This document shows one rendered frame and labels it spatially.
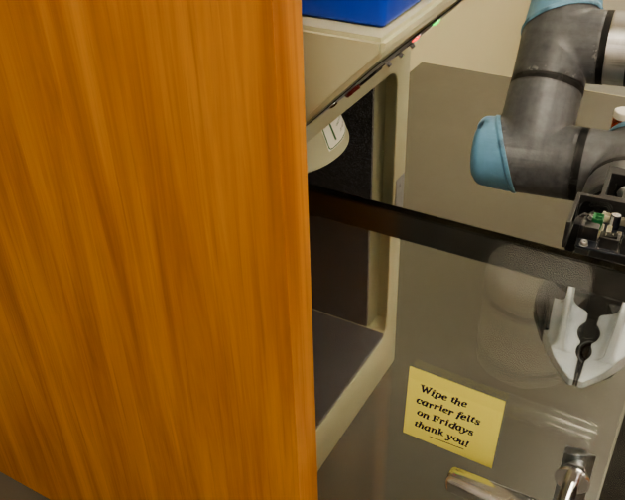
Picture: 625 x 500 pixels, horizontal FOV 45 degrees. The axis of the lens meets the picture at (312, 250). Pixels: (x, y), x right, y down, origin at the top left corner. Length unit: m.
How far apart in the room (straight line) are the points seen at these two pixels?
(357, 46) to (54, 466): 0.59
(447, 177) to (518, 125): 0.70
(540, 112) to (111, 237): 0.44
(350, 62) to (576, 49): 0.39
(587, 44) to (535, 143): 0.11
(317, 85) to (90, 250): 0.22
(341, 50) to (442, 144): 1.14
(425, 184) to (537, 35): 0.67
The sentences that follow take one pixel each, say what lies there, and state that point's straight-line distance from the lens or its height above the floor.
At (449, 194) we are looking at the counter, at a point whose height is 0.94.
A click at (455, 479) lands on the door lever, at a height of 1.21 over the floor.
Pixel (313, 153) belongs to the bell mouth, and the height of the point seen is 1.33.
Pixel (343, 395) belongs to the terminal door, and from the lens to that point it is 0.66.
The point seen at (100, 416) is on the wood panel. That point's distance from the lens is 0.74.
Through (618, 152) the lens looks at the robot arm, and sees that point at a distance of 0.77.
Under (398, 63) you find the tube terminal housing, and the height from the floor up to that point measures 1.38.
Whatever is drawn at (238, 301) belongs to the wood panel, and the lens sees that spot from 0.52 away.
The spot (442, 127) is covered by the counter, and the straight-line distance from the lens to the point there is 1.68.
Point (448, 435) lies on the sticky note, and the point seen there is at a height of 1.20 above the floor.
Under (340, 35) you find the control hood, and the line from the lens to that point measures 0.48.
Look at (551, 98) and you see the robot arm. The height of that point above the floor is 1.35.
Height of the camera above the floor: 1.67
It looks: 35 degrees down
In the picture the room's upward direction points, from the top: 2 degrees counter-clockwise
